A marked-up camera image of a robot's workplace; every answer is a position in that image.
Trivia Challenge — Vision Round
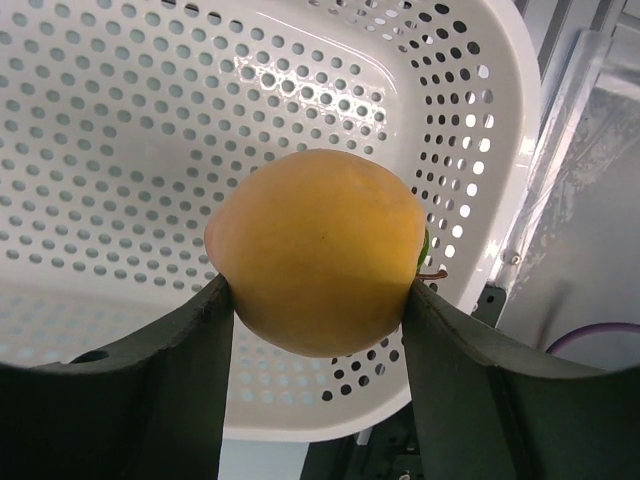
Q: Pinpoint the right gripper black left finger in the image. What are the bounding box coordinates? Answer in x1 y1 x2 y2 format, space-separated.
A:
1 277 234 479

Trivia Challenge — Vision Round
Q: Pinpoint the orange fake fruit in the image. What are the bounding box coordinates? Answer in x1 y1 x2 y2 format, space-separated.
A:
204 149 428 358

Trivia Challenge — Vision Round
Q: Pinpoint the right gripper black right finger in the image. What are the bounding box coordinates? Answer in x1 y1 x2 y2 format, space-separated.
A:
402 282 639 479

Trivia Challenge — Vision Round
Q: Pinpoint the aluminium frame rail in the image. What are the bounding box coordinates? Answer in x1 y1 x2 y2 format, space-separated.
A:
474 1 627 326

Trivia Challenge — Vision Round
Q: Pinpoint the white perforated plastic basket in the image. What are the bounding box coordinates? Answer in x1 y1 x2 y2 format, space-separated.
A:
1 1 540 446

